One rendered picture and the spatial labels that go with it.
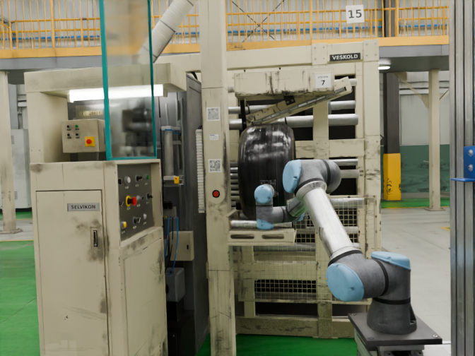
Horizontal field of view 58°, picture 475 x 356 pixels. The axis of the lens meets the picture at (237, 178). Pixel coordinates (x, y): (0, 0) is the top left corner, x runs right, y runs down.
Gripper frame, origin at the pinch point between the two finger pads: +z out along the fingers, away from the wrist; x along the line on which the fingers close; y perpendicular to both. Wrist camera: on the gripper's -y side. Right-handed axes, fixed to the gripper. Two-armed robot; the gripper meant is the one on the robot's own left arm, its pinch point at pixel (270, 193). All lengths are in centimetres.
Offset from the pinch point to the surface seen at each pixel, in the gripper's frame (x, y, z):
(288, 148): -9.6, 22.2, 6.0
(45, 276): 94, -30, -50
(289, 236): -8.3, -24.0, 9.8
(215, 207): 33.2, -9.0, 19.4
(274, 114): 1, 45, 58
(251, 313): 24, -91, 78
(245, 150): 12.6, 22.3, 3.5
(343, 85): -42, 61, 59
